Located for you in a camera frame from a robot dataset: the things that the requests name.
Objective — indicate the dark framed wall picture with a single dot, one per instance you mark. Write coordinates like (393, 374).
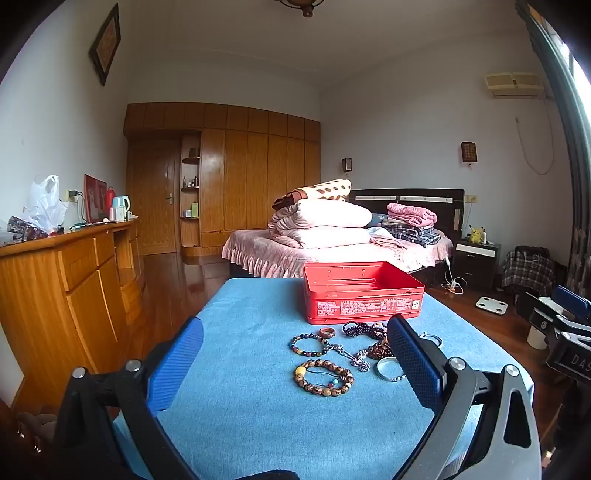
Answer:
(105, 44)

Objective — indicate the dark nightstand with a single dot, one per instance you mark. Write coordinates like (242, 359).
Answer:
(475, 265)

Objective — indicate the bed with pink cover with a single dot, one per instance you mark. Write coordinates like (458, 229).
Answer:
(258, 251)

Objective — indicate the silver bangle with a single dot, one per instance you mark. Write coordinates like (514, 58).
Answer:
(382, 371)

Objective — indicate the plaid bag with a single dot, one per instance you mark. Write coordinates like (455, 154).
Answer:
(528, 272)

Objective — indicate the wall calendar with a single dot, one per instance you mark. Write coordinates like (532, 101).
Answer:
(468, 152)

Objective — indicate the wooden door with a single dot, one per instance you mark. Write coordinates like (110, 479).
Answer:
(154, 198)

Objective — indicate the spotted blanket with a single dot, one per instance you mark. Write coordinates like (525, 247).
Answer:
(323, 189)

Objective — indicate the pale green kettle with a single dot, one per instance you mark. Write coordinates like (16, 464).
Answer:
(121, 210)

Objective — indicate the dark wooden headboard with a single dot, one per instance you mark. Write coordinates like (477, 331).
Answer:
(415, 196)

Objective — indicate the wall socket with charger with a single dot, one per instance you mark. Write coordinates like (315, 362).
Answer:
(74, 196)

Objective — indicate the wooden sideboard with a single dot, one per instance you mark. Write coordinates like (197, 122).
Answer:
(46, 286)

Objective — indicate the white plastic bin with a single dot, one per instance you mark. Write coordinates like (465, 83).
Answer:
(538, 337)

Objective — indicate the yellow plush toy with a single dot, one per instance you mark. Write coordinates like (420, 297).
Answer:
(476, 234)

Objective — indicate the white plastic bag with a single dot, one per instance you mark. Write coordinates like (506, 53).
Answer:
(44, 203)

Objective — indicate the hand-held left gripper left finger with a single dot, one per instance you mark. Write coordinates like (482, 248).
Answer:
(178, 364)

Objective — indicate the wall air conditioner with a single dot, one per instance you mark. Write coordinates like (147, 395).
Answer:
(515, 85)

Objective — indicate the red tin box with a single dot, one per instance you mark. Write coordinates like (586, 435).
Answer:
(360, 307)

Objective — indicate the floral curtain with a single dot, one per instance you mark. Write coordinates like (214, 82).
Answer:
(579, 263)

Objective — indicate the red thermos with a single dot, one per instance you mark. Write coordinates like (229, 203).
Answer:
(109, 205)

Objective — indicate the dark floral pouch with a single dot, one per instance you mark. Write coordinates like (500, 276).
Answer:
(27, 228)

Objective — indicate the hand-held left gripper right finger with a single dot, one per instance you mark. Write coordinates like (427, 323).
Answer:
(413, 355)

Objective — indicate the pink folded clothes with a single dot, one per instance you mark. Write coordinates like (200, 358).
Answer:
(411, 214)

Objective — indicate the white bathroom scale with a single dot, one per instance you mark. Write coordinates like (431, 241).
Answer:
(492, 305)

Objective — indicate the red framed picture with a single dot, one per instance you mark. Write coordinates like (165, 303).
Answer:
(94, 198)

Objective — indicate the plaid folded clothes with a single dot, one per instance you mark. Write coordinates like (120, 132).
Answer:
(415, 234)

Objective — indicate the pink folded quilt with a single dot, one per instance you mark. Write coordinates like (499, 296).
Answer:
(323, 237)
(328, 214)

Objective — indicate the wooden wardrobe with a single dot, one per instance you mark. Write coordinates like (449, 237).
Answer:
(258, 175)

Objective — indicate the ceiling lamp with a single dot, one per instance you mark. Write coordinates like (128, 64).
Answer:
(302, 5)

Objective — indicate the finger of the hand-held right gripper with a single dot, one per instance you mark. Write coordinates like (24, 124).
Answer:
(572, 300)

